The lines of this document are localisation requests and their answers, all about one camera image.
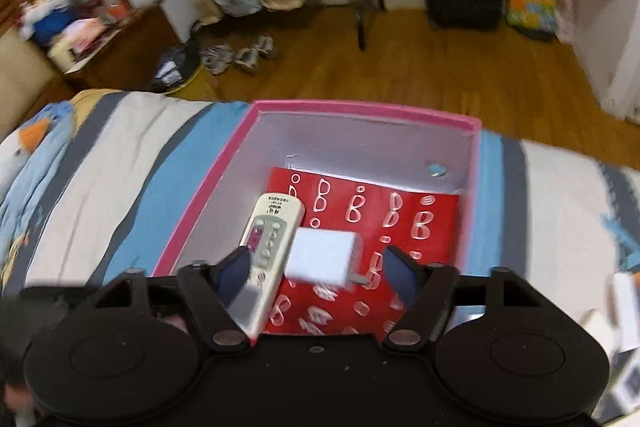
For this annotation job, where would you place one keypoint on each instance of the blue cloth with orange patch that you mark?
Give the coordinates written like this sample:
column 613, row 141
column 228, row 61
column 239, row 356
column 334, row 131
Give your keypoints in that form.
column 35, row 167

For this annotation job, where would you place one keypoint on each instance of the striped road print blanket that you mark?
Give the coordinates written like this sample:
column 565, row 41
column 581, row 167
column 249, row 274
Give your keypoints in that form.
column 125, row 167

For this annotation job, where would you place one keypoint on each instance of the yellow bin with black bag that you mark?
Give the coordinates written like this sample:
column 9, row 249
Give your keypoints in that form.
column 180, row 72

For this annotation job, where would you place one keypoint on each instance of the colourful patterned box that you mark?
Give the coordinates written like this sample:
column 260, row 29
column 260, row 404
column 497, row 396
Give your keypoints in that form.
column 531, row 7

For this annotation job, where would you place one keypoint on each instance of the white small boxes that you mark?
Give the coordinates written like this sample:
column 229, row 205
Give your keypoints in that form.
column 622, row 307

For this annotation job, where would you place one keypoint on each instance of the small blue sticker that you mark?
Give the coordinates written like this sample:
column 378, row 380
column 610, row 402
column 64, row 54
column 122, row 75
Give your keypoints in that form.
column 436, row 168

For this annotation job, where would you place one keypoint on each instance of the pale pink packet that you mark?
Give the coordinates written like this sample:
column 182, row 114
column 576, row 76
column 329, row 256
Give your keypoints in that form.
column 565, row 7

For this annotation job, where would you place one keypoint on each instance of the beige pillow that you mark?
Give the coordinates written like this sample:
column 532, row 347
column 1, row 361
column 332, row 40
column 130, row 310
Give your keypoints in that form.
column 25, row 77

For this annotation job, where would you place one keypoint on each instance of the white charger adapter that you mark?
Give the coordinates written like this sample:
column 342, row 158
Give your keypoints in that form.
column 320, row 257

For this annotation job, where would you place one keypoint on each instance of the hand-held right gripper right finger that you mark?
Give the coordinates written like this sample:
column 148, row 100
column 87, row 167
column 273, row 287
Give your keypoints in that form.
column 401, row 278

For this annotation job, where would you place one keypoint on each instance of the red patterned paper bag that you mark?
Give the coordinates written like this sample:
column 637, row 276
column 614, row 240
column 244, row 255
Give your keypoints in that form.
column 375, row 227

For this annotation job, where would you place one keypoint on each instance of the orange capped bottle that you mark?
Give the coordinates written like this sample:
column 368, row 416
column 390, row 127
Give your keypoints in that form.
column 116, row 4

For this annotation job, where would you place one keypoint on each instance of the wooden nightstand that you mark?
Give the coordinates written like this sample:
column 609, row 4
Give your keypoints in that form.
column 135, row 47

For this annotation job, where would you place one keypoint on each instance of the pink storage box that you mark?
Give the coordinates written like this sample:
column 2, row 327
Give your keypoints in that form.
column 350, row 142

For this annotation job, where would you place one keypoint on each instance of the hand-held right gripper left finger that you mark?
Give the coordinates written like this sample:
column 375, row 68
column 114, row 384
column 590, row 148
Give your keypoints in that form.
column 234, row 274

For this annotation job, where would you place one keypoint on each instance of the cream remote control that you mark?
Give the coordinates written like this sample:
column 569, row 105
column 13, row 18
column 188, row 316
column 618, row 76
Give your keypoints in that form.
column 274, row 213

